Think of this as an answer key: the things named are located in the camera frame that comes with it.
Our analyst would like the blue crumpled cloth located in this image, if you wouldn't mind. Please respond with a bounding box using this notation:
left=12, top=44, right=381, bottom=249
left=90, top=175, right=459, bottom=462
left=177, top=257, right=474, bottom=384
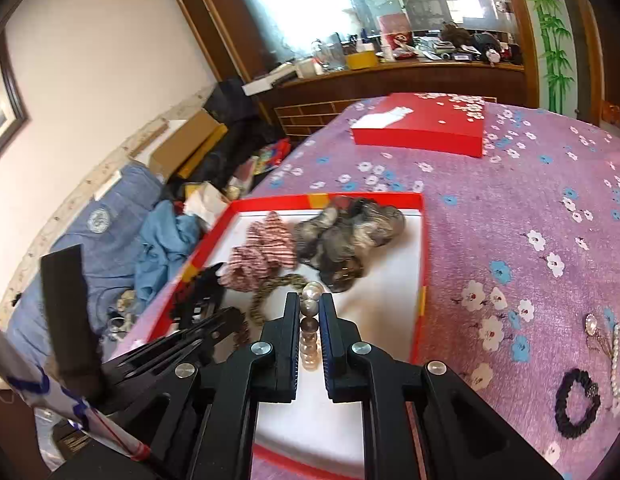
left=135, top=200, right=203, bottom=301

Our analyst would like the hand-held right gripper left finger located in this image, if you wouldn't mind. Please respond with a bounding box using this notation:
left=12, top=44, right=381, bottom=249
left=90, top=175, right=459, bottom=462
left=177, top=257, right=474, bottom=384
left=54, top=291, right=301, bottom=480

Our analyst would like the black claw hair clip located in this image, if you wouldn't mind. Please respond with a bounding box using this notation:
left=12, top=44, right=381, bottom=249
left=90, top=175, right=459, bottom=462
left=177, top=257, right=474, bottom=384
left=169, top=262, right=228, bottom=323

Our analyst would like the red plaid scrunchie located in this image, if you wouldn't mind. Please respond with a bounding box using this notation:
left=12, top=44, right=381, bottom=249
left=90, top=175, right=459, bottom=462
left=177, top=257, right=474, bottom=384
left=221, top=211, right=297, bottom=293

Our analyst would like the wooden counter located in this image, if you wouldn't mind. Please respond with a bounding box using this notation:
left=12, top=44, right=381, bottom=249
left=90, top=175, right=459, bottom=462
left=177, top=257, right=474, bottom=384
left=242, top=57, right=525, bottom=141

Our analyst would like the large pearl bracelet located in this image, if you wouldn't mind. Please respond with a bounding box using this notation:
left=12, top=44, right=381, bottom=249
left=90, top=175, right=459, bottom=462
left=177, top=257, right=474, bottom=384
left=299, top=282, right=321, bottom=373

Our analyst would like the person's left forearm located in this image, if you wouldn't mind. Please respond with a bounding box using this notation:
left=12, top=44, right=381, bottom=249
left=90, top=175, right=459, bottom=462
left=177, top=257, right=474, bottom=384
left=0, top=317, right=151, bottom=461

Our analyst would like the black hair tie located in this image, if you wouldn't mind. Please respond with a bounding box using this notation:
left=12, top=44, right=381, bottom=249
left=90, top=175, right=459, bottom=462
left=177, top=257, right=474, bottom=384
left=556, top=367, right=601, bottom=436

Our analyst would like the purple floral tablecloth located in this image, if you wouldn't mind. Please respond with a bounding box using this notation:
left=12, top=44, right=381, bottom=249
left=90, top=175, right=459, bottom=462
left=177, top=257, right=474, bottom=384
left=110, top=92, right=620, bottom=480

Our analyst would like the blue clothes pile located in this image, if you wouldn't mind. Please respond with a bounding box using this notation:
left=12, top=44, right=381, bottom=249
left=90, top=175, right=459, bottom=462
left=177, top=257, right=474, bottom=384
left=5, top=162, right=163, bottom=341

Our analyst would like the white flat box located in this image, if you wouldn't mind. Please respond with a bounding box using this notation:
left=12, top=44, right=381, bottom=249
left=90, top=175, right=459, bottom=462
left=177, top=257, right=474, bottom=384
left=241, top=62, right=297, bottom=97

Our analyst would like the small pearl bracelet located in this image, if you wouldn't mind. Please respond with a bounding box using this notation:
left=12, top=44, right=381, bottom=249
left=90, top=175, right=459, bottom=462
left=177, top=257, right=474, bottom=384
left=608, top=324, right=620, bottom=403

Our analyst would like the cardboard box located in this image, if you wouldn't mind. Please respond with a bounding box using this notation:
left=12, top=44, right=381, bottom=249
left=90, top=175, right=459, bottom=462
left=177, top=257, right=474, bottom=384
left=149, top=110, right=228, bottom=181

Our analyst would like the red box lid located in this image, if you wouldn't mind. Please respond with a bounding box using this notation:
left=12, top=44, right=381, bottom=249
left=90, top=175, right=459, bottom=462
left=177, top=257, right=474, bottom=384
left=351, top=92, right=488, bottom=158

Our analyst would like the red gift box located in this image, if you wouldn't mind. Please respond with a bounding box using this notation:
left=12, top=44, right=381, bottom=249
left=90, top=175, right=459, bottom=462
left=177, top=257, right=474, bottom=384
left=379, top=14, right=415, bottom=56

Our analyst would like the green bamboo wall sticker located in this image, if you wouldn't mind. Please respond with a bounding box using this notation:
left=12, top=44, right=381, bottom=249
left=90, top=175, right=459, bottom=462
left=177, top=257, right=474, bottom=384
left=514, top=0, right=575, bottom=113

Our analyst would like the dark plush toy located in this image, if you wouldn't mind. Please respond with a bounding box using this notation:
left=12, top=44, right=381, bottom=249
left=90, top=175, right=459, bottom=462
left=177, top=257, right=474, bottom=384
left=440, top=22, right=510, bottom=63

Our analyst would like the yellow box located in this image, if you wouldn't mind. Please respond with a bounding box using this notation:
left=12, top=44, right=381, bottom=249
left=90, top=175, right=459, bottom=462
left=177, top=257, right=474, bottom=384
left=346, top=51, right=379, bottom=70

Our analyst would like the grey gauze bow hair clip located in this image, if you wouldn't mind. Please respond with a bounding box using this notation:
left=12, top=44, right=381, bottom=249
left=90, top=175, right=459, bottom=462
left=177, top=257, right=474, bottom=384
left=292, top=197, right=407, bottom=292

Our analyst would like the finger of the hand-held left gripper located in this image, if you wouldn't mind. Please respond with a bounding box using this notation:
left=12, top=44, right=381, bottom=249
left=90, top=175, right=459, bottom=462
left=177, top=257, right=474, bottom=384
left=110, top=311, right=249, bottom=392
left=102, top=309, right=231, bottom=375

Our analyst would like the black bag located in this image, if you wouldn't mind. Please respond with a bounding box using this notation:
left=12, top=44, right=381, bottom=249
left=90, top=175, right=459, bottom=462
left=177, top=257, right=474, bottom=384
left=210, top=80, right=285, bottom=136

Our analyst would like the framed wall picture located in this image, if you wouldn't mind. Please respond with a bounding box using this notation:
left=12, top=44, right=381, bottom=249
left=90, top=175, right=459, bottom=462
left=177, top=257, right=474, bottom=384
left=0, top=35, right=30, bottom=166

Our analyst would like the red box tray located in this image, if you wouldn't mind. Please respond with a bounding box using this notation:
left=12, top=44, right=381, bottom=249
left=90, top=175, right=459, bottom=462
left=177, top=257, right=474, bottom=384
left=117, top=192, right=431, bottom=480

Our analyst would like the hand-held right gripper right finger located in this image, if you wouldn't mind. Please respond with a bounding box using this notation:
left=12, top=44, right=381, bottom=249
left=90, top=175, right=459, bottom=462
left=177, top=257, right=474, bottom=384
left=318, top=292, right=565, bottom=480

